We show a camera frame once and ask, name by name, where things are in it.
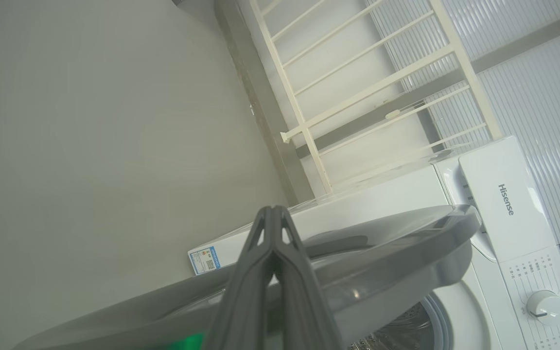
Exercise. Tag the grey rubber door gasket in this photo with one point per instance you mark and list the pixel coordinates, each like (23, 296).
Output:
(443, 325)

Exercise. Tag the blue energy label sticker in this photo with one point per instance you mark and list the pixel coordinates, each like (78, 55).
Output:
(204, 261)

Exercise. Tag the black rimmed glass washer door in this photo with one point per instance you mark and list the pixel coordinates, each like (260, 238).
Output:
(387, 262)

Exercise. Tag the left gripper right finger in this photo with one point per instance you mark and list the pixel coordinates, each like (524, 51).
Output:
(299, 311)

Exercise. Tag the white washer dial knob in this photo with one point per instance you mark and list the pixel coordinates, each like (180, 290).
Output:
(547, 307)

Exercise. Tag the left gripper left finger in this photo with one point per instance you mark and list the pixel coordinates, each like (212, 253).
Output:
(246, 311)

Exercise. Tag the cream metal rack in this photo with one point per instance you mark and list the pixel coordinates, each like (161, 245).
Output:
(306, 130)

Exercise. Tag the white detergent drawer with logo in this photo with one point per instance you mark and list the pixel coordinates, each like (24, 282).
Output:
(503, 204)

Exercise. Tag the stainless steel washer drum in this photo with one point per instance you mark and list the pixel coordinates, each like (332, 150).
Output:
(401, 333)

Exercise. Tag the white front-load washing machine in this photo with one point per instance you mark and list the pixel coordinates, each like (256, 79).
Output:
(396, 194)

